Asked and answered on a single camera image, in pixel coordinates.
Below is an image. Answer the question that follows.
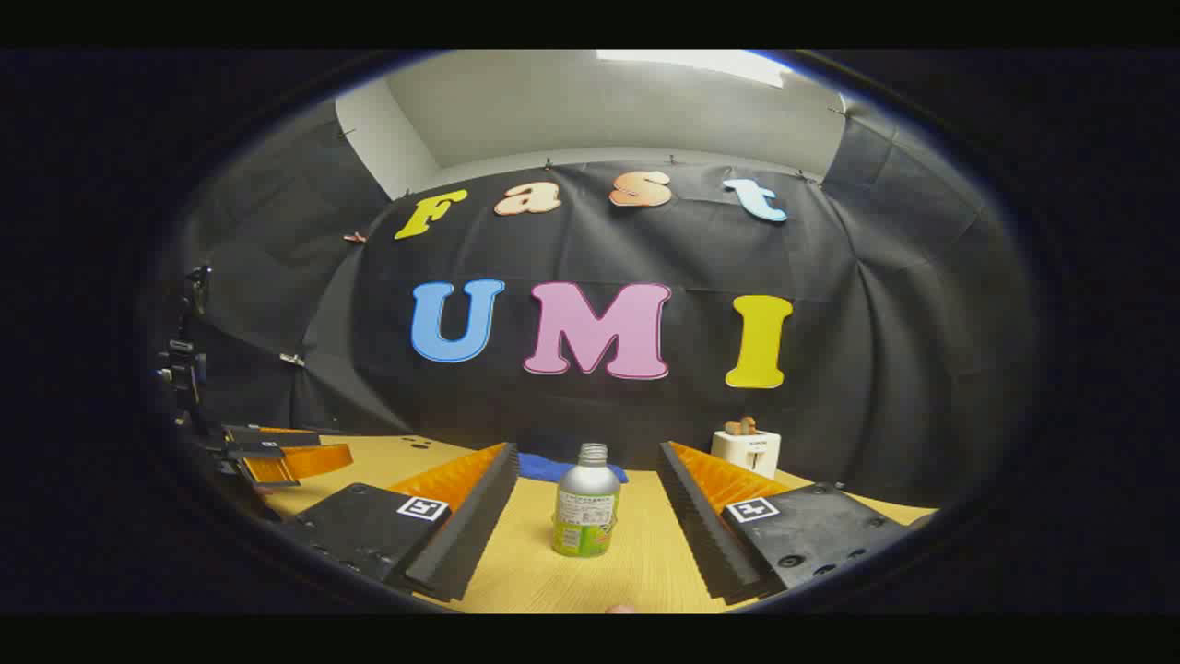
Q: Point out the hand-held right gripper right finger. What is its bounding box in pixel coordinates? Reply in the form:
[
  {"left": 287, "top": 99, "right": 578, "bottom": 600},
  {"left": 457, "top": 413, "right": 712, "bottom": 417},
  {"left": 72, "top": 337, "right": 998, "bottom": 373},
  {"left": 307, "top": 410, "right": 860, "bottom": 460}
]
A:
[{"left": 656, "top": 441, "right": 923, "bottom": 607}]

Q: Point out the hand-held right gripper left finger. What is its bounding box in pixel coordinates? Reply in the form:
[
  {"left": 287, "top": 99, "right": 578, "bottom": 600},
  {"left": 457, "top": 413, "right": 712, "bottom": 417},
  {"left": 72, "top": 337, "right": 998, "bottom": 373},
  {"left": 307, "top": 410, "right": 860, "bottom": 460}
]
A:
[{"left": 277, "top": 443, "right": 522, "bottom": 605}]

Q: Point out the silver water bottle green label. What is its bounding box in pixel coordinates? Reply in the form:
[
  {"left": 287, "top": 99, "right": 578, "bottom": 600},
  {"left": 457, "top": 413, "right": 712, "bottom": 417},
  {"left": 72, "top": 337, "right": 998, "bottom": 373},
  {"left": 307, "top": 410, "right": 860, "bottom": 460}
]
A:
[{"left": 551, "top": 443, "right": 621, "bottom": 558}]

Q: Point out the white toaster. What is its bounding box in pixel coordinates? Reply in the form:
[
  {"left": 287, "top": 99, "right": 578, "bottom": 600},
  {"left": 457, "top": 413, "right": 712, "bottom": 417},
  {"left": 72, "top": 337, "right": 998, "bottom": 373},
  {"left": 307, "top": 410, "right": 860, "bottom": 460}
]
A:
[{"left": 710, "top": 429, "right": 783, "bottom": 479}]

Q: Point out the blue towel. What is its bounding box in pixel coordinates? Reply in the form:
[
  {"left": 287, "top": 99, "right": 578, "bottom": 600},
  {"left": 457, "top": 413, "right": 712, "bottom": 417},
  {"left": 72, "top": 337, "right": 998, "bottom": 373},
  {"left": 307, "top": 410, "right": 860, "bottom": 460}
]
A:
[{"left": 516, "top": 452, "right": 630, "bottom": 485}]

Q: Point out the black backdrop cloth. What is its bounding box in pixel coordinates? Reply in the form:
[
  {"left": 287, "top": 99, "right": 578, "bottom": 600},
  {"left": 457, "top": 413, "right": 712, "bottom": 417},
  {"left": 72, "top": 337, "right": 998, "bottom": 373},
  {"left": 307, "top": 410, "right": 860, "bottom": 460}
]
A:
[{"left": 175, "top": 101, "right": 1033, "bottom": 508}]

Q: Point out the ceiling light panel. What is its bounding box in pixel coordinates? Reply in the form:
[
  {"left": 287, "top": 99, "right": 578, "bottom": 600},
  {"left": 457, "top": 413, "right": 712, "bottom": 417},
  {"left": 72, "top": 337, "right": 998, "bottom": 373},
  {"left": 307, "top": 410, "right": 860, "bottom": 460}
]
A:
[{"left": 595, "top": 49, "right": 785, "bottom": 89}]

